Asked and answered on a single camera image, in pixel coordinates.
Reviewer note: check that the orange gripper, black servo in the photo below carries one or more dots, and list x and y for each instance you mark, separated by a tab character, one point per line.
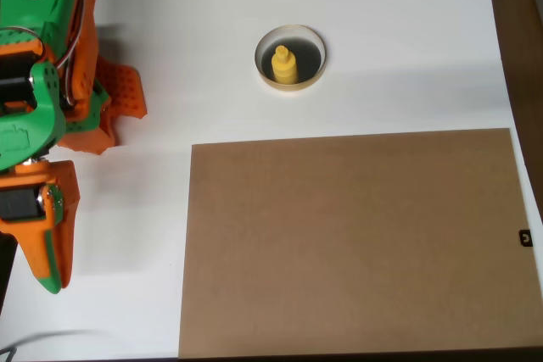
30	180

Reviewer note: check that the small yellow plastic peg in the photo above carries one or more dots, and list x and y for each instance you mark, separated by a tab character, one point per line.
284	67

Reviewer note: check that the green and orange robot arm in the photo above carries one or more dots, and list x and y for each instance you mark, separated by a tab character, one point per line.
25	133

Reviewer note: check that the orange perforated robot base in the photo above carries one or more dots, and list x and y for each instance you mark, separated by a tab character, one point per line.
125	90

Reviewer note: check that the round dish with dark bottom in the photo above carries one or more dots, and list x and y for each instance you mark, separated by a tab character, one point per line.
309	57

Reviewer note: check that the brown rectangular hardboard sheet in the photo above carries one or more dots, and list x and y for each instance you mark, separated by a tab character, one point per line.
352	243

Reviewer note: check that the small black tag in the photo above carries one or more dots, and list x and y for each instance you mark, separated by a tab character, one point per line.
525	238

